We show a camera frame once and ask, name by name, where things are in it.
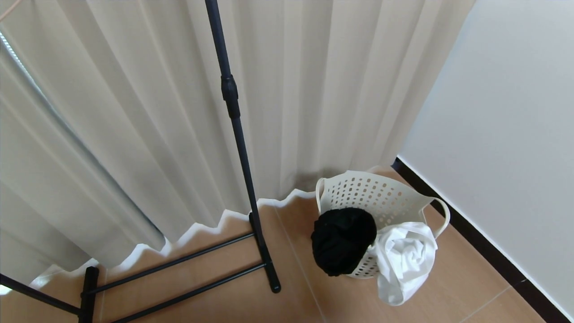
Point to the black garment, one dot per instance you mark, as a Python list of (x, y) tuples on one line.
[(343, 242)]

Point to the black clothes rack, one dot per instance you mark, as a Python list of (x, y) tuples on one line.
[(229, 94)]

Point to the white laundry basket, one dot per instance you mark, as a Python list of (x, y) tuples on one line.
[(381, 193)]

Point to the white garment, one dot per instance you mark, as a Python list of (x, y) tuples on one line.
[(406, 260)]

